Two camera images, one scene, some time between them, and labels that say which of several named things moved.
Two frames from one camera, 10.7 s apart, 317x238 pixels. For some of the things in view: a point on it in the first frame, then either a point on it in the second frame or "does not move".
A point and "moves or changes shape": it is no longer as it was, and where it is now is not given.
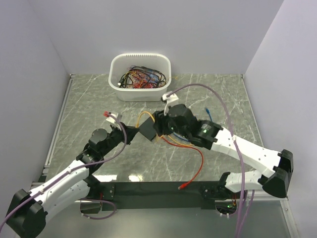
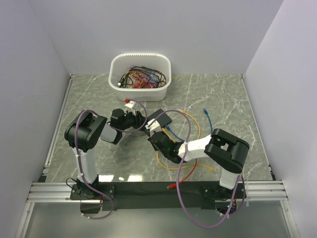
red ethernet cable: [181, 187] to [174, 185]
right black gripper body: [169, 126] to [166, 153]
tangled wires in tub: [137, 77] does not move
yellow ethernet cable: [137, 120] moves or changes shape
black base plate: [160, 196] does not move
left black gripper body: [115, 137] to [132, 120]
